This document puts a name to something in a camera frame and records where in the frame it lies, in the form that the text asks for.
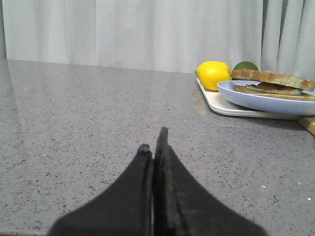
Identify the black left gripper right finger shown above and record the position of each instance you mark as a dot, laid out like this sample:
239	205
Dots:
182	207

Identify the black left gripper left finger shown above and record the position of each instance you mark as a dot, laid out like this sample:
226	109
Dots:
123	209

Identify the light blue round plate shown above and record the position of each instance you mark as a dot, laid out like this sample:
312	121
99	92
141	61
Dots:
263	103

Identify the bread slice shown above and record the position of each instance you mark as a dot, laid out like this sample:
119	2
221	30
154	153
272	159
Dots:
274	78
301	97

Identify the fake fried egg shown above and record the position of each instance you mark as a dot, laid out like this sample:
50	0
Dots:
274	88

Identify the white bear tray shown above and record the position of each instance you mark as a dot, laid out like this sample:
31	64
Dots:
220	105

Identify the front yellow lemon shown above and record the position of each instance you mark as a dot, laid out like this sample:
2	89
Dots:
210	73

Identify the wooden cutting board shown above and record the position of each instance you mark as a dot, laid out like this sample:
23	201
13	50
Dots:
308	122

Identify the green lime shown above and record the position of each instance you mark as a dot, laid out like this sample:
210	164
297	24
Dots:
244	67

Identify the grey curtain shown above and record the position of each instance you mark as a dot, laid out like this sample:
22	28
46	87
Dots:
165	35

